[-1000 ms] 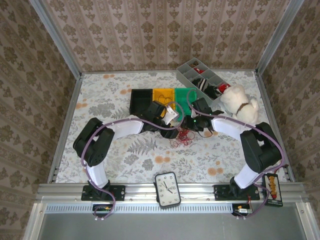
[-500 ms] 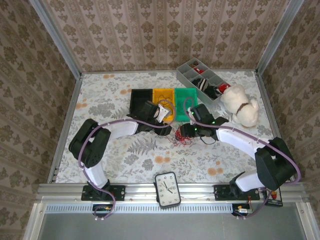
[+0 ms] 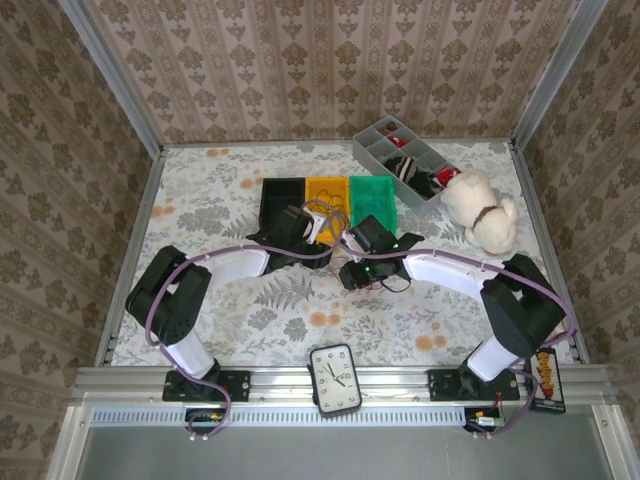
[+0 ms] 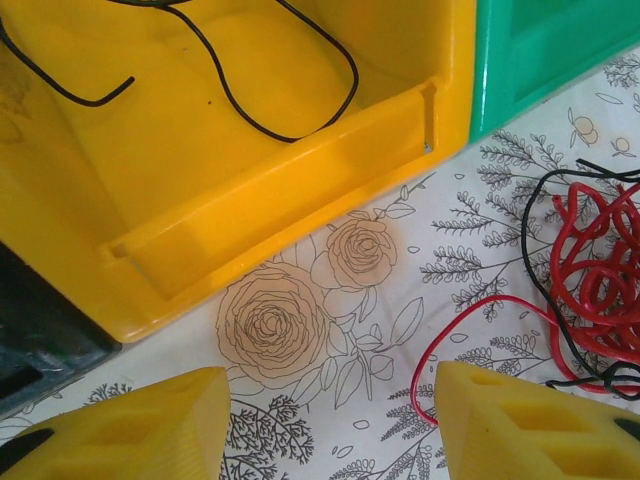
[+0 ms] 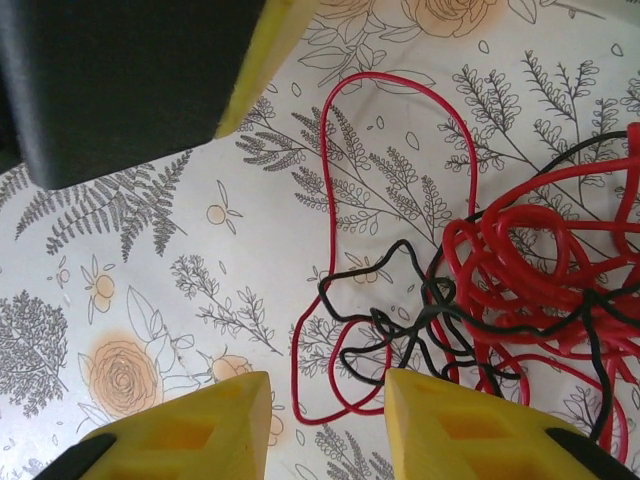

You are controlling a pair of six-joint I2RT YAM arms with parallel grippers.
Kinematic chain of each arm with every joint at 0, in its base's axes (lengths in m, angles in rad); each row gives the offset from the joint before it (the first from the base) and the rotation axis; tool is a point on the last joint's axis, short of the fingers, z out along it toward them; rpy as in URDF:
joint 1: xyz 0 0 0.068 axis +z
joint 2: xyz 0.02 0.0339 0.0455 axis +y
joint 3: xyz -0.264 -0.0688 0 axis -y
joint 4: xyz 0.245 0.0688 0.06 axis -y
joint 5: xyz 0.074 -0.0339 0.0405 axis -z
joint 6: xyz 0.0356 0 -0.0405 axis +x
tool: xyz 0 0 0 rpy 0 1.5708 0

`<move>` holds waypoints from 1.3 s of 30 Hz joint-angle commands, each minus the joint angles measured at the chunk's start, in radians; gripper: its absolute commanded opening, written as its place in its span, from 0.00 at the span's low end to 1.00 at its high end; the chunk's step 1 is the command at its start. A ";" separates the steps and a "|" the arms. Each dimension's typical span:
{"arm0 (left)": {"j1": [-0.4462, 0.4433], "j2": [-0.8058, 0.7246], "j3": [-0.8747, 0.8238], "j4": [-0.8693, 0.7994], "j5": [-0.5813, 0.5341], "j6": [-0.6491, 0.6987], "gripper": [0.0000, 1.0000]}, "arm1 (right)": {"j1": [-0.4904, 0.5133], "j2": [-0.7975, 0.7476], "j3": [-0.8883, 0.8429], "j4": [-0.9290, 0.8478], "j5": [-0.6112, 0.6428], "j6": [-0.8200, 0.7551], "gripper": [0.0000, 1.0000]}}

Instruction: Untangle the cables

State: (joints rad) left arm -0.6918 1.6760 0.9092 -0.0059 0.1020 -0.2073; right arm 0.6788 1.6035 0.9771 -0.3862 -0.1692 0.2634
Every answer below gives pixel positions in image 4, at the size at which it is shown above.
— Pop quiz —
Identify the thin red cable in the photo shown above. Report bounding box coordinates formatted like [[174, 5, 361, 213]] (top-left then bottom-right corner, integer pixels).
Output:
[[410, 295, 616, 426]]

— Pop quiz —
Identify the floral patterned tablecloth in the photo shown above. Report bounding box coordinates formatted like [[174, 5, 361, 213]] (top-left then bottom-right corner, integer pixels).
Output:
[[0, 44, 640, 480]]

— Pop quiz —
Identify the yellow plastic bin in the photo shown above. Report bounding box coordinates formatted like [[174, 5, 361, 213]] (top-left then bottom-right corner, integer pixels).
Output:
[[0, 0, 474, 344]]

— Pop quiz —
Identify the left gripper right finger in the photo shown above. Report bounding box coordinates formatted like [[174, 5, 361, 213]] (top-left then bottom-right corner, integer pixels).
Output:
[[433, 360, 640, 480]]

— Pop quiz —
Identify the black plastic bin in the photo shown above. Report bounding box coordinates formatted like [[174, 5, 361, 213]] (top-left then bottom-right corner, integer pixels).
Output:
[[0, 239, 124, 421]]

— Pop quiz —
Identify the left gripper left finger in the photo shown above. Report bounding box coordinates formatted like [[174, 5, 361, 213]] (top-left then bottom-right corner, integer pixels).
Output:
[[0, 366, 231, 480]]

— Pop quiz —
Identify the thick red cable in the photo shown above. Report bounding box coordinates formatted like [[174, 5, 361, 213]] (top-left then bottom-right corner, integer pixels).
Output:
[[547, 182, 640, 394]]

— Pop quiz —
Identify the green plastic bin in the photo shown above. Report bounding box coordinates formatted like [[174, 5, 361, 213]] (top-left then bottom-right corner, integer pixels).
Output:
[[467, 0, 640, 146]]

